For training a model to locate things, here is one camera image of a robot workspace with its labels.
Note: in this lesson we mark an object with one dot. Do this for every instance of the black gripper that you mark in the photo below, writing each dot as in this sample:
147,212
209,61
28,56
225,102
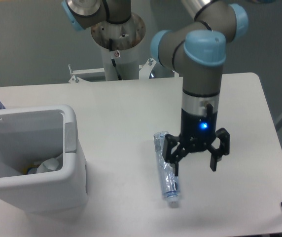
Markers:
196,135

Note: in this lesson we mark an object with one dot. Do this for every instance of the clear plastic bottle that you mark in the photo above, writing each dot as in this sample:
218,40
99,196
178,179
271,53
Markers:
168,181

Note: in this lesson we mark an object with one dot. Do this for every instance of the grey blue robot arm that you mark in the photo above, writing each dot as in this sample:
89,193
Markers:
197,52

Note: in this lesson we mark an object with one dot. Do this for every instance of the trash inside can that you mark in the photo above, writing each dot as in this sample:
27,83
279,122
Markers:
32,168

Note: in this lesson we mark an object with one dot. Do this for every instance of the white trash can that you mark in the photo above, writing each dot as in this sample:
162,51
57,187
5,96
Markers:
35,134

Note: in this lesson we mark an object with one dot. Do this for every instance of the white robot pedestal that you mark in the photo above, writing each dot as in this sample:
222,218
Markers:
120,45

